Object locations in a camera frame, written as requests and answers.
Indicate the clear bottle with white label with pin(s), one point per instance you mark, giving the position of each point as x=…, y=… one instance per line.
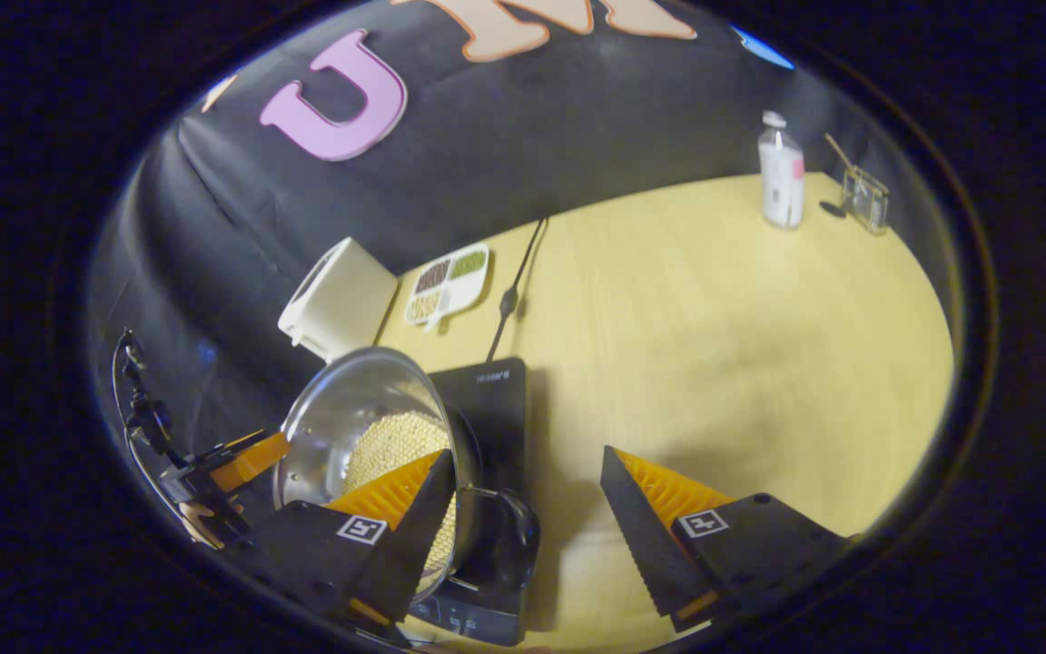
x=781, y=177

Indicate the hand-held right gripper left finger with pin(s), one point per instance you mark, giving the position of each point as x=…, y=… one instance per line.
x=414, y=545

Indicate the white divided bean dish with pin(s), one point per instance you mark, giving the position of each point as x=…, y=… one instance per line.
x=446, y=286

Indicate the glass jar with wooden stick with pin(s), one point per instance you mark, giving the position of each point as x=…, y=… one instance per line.
x=866, y=200

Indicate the black induction cooktop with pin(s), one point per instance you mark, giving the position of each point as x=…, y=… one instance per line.
x=491, y=400

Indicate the white box appliance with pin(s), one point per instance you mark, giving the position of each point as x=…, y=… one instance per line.
x=341, y=300

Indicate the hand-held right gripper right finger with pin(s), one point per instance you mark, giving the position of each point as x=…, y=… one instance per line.
x=636, y=536

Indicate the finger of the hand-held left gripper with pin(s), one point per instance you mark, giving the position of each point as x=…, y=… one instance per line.
x=251, y=461

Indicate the heap of yellow soybeans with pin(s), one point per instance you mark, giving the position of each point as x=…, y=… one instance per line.
x=391, y=445

